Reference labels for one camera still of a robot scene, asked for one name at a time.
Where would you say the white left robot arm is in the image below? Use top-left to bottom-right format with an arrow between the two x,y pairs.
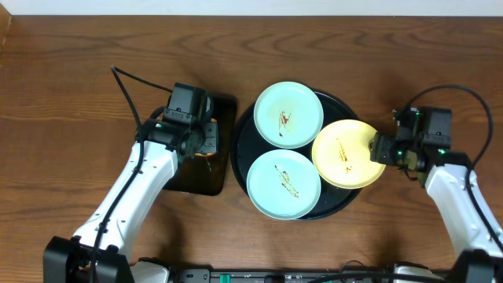
43,119 -> 218,282

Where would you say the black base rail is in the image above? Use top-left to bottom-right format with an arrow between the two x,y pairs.
129,266 -> 453,283

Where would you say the left black cable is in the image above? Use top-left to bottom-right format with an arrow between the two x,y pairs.
88,65 -> 174,283

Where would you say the right black cable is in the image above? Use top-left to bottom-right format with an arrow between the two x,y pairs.
402,84 -> 503,252

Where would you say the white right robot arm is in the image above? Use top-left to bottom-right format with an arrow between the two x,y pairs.
369,132 -> 502,282

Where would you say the green and yellow sponge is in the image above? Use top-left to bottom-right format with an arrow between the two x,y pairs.
195,118 -> 218,157

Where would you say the black cable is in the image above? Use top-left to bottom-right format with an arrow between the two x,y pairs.
402,84 -> 503,252
88,65 -> 174,283

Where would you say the yellow plate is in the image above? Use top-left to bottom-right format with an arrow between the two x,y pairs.
311,119 -> 386,189

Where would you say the black rectangular tray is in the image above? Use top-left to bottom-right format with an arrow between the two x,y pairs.
163,94 -> 237,196

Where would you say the mint plate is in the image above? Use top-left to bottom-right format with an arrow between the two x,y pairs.
253,82 -> 324,149
246,149 -> 321,220

